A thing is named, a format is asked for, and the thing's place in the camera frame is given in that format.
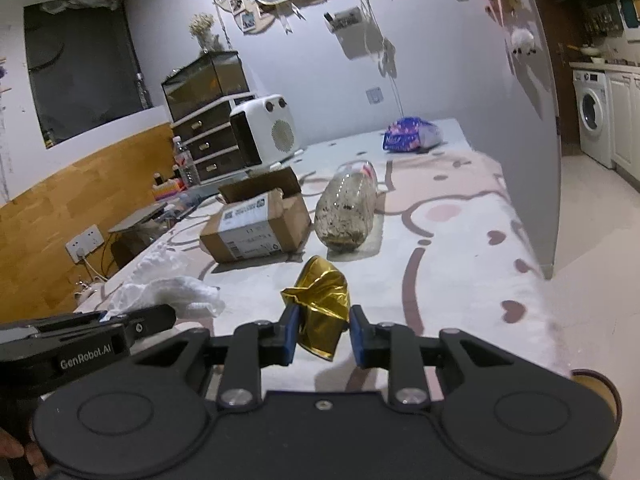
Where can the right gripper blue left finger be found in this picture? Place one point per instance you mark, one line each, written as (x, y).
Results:
(287, 331)

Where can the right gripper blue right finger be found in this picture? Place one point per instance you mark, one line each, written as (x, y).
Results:
(361, 335)

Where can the gold foil wrapper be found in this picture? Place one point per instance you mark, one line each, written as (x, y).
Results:
(321, 292)

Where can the brown cardboard parcel box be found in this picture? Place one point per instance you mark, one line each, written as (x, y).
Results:
(262, 216)

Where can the clear plastic bottle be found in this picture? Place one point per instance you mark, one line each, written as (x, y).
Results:
(344, 214)

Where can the white cloth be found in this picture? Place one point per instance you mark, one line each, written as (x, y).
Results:
(159, 279)

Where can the yellow trash bin brown rim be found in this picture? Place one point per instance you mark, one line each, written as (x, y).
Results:
(604, 387)

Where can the person's left hand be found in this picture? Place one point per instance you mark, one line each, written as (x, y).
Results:
(11, 449)

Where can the water bottle red label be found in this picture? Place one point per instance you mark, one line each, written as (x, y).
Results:
(185, 163)

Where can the white desktop fan heater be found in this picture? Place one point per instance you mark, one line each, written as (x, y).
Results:
(264, 131)

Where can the purple blue tissue pack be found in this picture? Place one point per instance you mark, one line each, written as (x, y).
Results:
(411, 134)

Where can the white drawer organizer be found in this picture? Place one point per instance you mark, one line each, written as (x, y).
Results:
(208, 136)

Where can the dark glass fish tank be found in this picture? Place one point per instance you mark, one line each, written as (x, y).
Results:
(207, 79)

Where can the dried flower bouquet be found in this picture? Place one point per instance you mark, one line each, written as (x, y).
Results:
(201, 29)

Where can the white washing machine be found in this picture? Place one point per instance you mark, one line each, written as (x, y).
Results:
(591, 90)

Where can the black range hood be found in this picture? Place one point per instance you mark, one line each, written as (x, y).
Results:
(600, 18)

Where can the white wall power socket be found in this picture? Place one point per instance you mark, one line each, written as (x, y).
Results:
(85, 243)

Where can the wall switch plate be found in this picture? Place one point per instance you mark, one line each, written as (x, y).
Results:
(375, 95)

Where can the dark wall window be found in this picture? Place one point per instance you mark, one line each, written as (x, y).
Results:
(83, 69)

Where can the white plush wall toy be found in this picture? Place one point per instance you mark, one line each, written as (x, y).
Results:
(523, 41)

